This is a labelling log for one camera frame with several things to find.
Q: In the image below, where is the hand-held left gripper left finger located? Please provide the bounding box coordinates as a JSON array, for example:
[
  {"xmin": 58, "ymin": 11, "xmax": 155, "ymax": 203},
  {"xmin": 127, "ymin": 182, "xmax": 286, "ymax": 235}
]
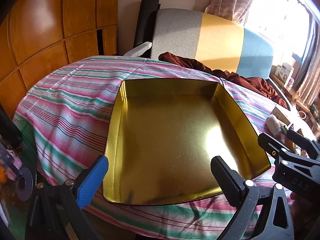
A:
[{"xmin": 25, "ymin": 155, "xmax": 109, "ymax": 240}]

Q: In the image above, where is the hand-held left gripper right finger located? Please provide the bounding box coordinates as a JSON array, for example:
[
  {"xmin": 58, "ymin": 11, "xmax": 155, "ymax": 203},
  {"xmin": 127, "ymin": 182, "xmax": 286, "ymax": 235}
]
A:
[{"xmin": 211, "ymin": 156, "xmax": 295, "ymax": 240}]

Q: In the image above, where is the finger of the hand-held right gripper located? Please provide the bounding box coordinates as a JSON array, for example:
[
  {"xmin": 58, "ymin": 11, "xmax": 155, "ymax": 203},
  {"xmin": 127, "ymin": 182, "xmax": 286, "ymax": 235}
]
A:
[
  {"xmin": 286, "ymin": 129, "xmax": 320, "ymax": 161},
  {"xmin": 258, "ymin": 132, "xmax": 320, "ymax": 196}
]

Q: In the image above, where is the white sock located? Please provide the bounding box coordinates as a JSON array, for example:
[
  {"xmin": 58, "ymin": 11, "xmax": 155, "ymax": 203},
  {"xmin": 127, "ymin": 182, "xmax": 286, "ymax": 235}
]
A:
[{"xmin": 265, "ymin": 114, "xmax": 284, "ymax": 137}]

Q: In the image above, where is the cream cardboard box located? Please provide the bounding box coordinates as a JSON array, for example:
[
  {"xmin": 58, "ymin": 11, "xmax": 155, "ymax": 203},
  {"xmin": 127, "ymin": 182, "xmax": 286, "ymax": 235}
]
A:
[{"xmin": 271, "ymin": 106, "xmax": 292, "ymax": 126}]

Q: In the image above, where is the gold tin box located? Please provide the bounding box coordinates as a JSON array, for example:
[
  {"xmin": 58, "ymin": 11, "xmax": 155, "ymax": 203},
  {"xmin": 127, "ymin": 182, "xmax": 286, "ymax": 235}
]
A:
[{"xmin": 102, "ymin": 78, "xmax": 272, "ymax": 207}]

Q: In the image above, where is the wooden side table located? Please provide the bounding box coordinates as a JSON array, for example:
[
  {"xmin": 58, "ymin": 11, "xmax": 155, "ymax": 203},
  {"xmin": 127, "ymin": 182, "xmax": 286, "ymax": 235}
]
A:
[{"xmin": 270, "ymin": 76, "xmax": 309, "ymax": 112}]

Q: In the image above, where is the dark red cloth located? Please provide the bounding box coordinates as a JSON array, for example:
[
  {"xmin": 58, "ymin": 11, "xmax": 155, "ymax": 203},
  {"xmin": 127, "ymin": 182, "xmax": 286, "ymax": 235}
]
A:
[{"xmin": 159, "ymin": 52, "xmax": 288, "ymax": 109}]

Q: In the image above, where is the grey round disc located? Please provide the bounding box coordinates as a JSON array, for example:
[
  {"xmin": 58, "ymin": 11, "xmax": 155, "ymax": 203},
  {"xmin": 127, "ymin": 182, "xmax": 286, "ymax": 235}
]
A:
[{"xmin": 15, "ymin": 167, "xmax": 34, "ymax": 201}]

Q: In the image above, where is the white carton box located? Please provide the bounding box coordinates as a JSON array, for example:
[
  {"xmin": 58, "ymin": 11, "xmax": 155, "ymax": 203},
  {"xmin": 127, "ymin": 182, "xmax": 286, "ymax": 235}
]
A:
[{"xmin": 274, "ymin": 61, "xmax": 295, "ymax": 85}]

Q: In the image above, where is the striped pink green cloth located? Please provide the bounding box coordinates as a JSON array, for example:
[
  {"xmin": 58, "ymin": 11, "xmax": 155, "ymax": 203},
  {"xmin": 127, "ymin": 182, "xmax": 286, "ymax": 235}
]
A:
[{"xmin": 12, "ymin": 55, "xmax": 316, "ymax": 240}]

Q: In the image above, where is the grey yellow blue armchair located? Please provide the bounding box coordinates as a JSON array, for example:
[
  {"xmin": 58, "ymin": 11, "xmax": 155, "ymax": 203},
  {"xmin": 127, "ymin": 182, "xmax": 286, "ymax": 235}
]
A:
[{"xmin": 150, "ymin": 8, "xmax": 290, "ymax": 110}]

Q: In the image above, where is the wooden wardrobe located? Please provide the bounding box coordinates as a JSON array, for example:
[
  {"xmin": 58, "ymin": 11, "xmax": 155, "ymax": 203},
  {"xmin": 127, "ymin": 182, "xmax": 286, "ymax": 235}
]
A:
[{"xmin": 0, "ymin": 0, "xmax": 119, "ymax": 120}]

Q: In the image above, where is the black rolled mat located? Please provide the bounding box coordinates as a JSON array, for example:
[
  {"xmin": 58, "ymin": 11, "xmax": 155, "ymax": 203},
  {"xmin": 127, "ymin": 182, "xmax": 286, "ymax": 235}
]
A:
[{"xmin": 134, "ymin": 0, "xmax": 162, "ymax": 49}]

